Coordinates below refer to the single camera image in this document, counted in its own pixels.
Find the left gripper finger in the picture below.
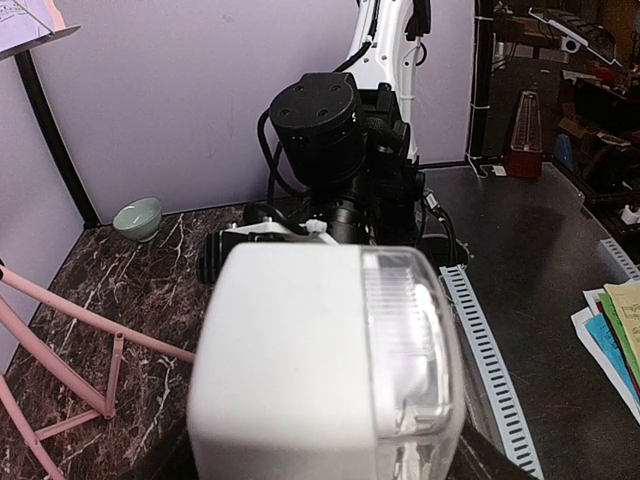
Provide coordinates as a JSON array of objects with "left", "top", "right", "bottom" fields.
[{"left": 452, "top": 422, "right": 534, "bottom": 480}]

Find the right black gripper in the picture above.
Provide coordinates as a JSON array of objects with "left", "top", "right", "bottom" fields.
[{"left": 299, "top": 164, "right": 471, "bottom": 266}]

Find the white metronome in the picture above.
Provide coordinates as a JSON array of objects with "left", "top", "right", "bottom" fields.
[{"left": 187, "top": 243, "right": 465, "bottom": 479}]

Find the pink perforated music stand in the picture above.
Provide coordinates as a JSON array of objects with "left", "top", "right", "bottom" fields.
[{"left": 0, "top": 0, "right": 199, "bottom": 480}]

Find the sheet music page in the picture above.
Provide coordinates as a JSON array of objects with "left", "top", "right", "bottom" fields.
[{"left": 1, "top": 0, "right": 56, "bottom": 51}]

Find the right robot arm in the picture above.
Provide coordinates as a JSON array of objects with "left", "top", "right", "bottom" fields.
[{"left": 245, "top": 1, "right": 460, "bottom": 267}]

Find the red metronome in background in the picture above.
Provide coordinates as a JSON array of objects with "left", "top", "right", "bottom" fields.
[{"left": 503, "top": 90, "right": 544, "bottom": 179}]

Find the stack of coloured papers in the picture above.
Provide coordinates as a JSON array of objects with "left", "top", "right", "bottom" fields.
[{"left": 571, "top": 288, "right": 639, "bottom": 422}]

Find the pale green ceramic bowl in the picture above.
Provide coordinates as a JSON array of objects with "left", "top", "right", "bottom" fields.
[{"left": 112, "top": 197, "right": 162, "bottom": 243}]

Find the white slotted cable duct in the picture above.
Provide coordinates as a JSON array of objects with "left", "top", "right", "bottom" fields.
[{"left": 443, "top": 239, "right": 639, "bottom": 479}]

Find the right black frame post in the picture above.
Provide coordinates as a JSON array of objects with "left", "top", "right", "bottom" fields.
[{"left": 14, "top": 50, "right": 101, "bottom": 230}]

